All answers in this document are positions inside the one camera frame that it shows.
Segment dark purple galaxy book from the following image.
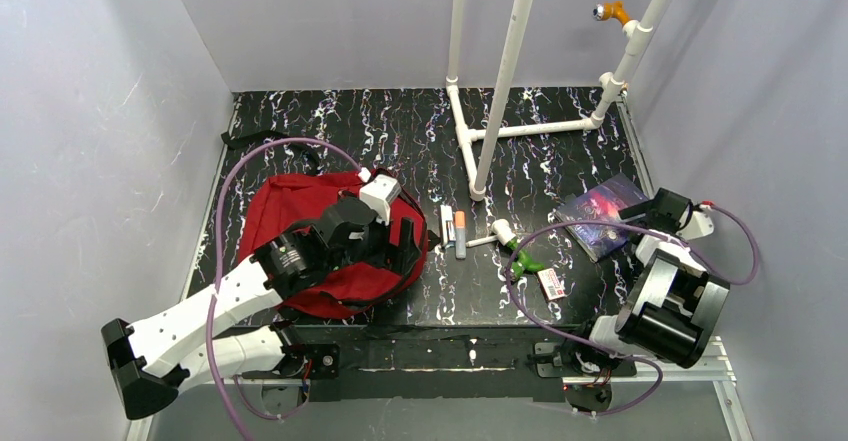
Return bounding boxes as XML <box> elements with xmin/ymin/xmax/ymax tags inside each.
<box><xmin>554</xmin><ymin>174</ymin><xmax>648</xmax><ymax>263</ymax></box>

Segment red student backpack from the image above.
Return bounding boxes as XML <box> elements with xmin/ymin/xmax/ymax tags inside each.
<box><xmin>218</xmin><ymin>137</ymin><xmax>432</xmax><ymax>319</ymax></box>

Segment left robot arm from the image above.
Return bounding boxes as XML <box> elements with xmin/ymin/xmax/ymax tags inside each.
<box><xmin>100</xmin><ymin>196</ymin><xmax>428</xmax><ymax>420</ymax></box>

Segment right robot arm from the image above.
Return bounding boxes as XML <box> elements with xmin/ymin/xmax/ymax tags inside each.
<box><xmin>529</xmin><ymin>186</ymin><xmax>730</xmax><ymax>379</ymax></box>

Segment orange capped glue stick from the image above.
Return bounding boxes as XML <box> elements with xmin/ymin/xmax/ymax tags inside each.
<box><xmin>453</xmin><ymin>210</ymin><xmax>467</xmax><ymax>260</ymax></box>

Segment white pen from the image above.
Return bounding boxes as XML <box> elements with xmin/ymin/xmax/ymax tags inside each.
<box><xmin>466</xmin><ymin>235</ymin><xmax>498</xmax><ymax>248</ymax></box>

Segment small red white card box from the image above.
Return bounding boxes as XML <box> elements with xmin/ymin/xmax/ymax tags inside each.
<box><xmin>536</xmin><ymin>268</ymin><xmax>566</xmax><ymax>302</ymax></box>

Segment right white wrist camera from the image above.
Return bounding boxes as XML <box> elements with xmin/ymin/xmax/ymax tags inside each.
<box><xmin>676</xmin><ymin>202</ymin><xmax>715</xmax><ymax>241</ymax></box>

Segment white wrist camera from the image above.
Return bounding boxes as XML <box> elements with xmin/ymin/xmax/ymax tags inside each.
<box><xmin>358</xmin><ymin>168</ymin><xmax>401</xmax><ymax>226</ymax></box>
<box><xmin>676</xmin><ymin>202</ymin><xmax>715</xmax><ymax>241</ymax></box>

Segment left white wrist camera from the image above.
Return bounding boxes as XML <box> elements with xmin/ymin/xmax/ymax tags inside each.
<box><xmin>358</xmin><ymin>168</ymin><xmax>401</xmax><ymax>226</ymax></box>

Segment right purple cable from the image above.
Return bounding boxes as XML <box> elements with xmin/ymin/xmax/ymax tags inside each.
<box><xmin>503</xmin><ymin>200</ymin><xmax>762</xmax><ymax>419</ymax></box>

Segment purple cable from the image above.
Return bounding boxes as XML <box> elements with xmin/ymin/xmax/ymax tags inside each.
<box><xmin>203</xmin><ymin>137</ymin><xmax>372</xmax><ymax>441</ymax></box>
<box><xmin>503</xmin><ymin>200</ymin><xmax>762</xmax><ymax>419</ymax></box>

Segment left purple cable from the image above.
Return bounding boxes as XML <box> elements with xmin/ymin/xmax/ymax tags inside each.
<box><xmin>203</xmin><ymin>137</ymin><xmax>372</xmax><ymax>441</ymax></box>

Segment white PVC pipe frame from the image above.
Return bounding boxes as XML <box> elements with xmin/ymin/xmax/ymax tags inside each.
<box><xmin>441</xmin><ymin>0</ymin><xmax>672</xmax><ymax>201</ymax></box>

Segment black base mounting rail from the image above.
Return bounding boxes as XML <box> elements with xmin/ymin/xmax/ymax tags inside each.
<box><xmin>213</xmin><ymin>323</ymin><xmax>655</xmax><ymax>411</ymax></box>

